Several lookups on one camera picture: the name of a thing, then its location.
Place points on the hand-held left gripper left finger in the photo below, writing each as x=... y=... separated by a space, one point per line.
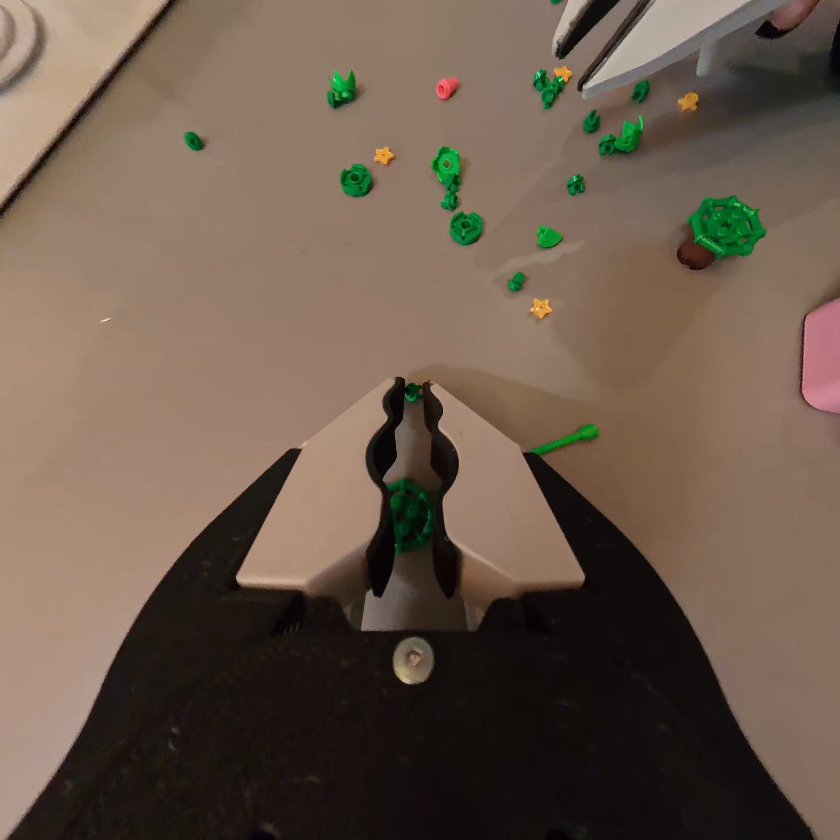
x=308 y=525

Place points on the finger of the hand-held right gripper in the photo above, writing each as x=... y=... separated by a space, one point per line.
x=587 y=13
x=676 y=39

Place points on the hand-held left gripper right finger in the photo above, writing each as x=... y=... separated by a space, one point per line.
x=512 y=525

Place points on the person's right hand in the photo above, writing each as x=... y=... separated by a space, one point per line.
x=797 y=12

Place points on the small yellow star piece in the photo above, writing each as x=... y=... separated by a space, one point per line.
x=688 y=101
x=563 y=72
x=541 y=308
x=384 y=155

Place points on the green web disc piece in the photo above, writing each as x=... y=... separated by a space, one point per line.
x=410 y=518

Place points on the green ribbed toy stem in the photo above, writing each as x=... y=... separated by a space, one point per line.
x=584 y=433

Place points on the small pink toy piece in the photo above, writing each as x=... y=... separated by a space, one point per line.
x=447 y=88

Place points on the brown pot with green web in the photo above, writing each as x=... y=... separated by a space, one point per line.
x=725 y=226

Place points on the scattered green toy pieces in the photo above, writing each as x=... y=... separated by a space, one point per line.
x=466 y=228

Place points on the pink brick-built toy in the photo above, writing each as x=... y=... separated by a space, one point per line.
x=823 y=361

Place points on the white folding stand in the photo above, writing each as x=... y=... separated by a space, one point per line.
x=59 y=98

